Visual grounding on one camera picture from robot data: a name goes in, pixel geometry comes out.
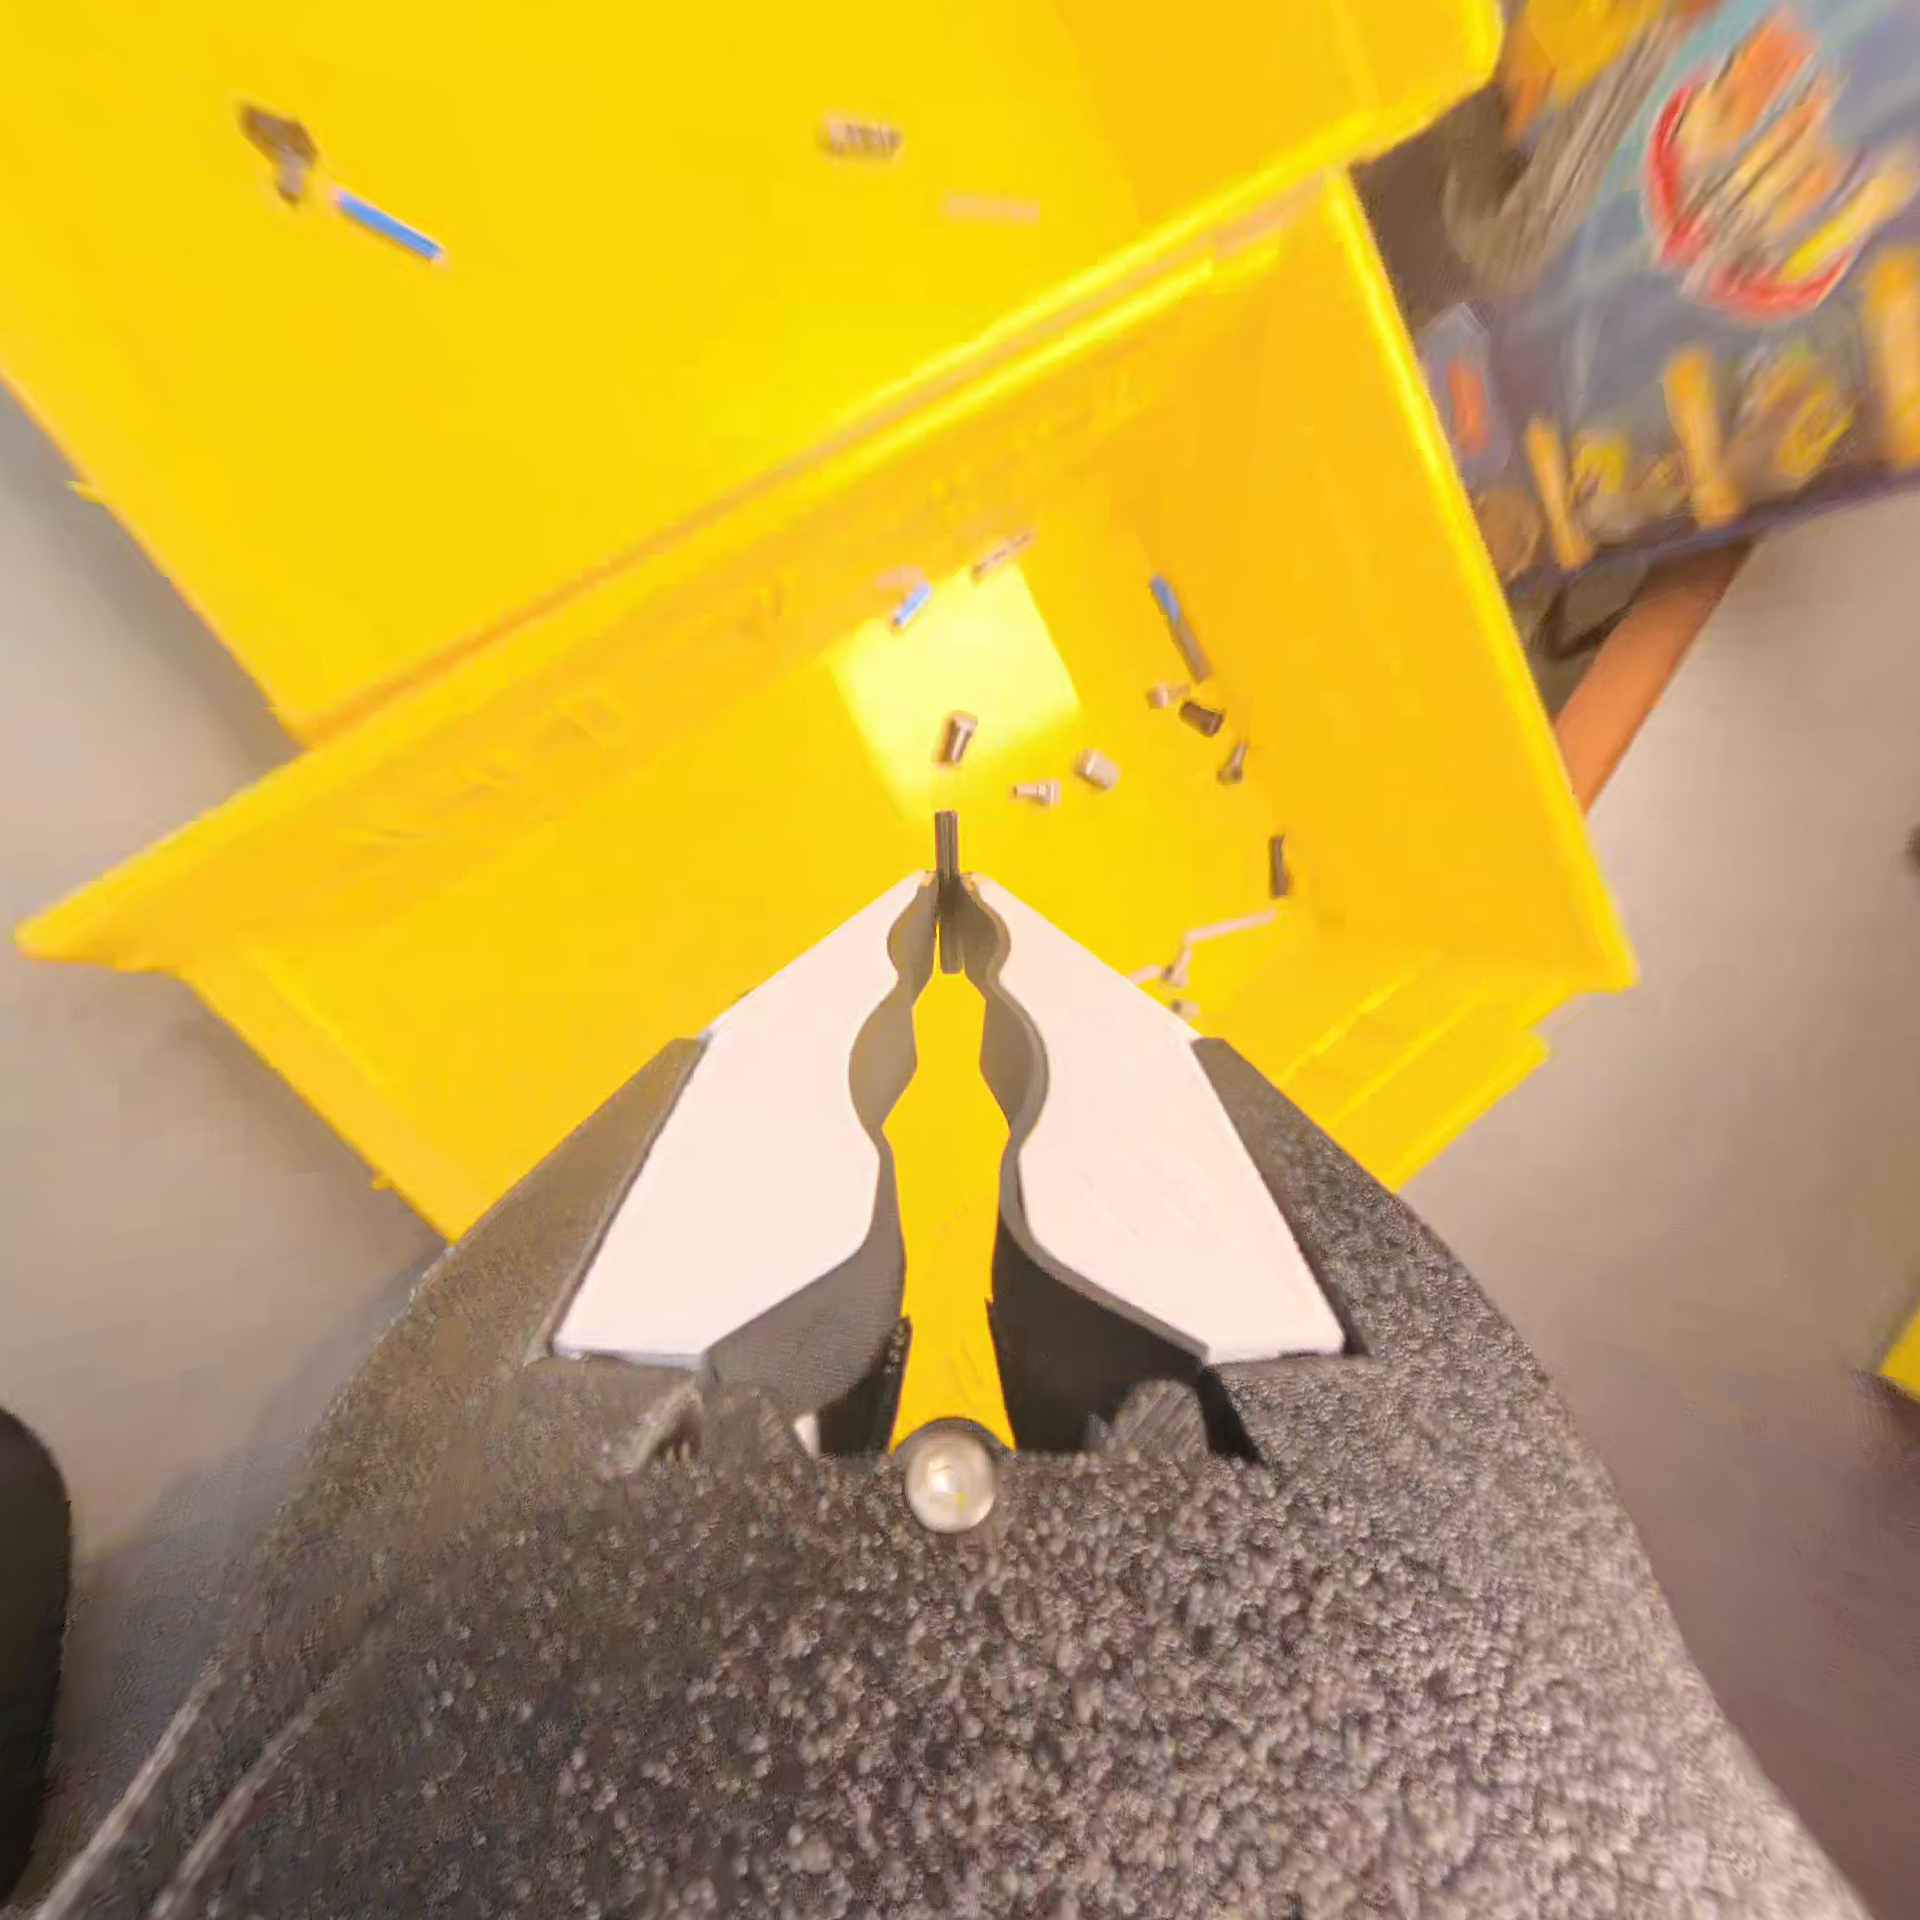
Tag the yellow ribbed storage bin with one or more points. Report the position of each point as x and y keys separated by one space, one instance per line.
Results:
x=675 y=901

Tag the grey brick connector piece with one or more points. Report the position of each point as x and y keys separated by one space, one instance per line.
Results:
x=859 y=137

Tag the grey desk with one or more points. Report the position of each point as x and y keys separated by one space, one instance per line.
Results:
x=148 y=1049

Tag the dark grey brick piece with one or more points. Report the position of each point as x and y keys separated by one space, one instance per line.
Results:
x=282 y=141

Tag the blue robot kit box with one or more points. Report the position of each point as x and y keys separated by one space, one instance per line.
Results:
x=1724 y=224

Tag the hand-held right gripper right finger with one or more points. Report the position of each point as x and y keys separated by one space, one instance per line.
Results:
x=1155 y=1200

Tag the black brick axle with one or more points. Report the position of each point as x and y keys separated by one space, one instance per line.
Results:
x=946 y=849

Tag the blue brick piece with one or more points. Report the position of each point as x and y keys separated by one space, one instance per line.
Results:
x=387 y=224

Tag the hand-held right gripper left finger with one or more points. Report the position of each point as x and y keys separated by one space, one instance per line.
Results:
x=749 y=1200

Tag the scattered grey brick pieces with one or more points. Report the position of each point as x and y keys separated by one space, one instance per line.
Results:
x=955 y=733

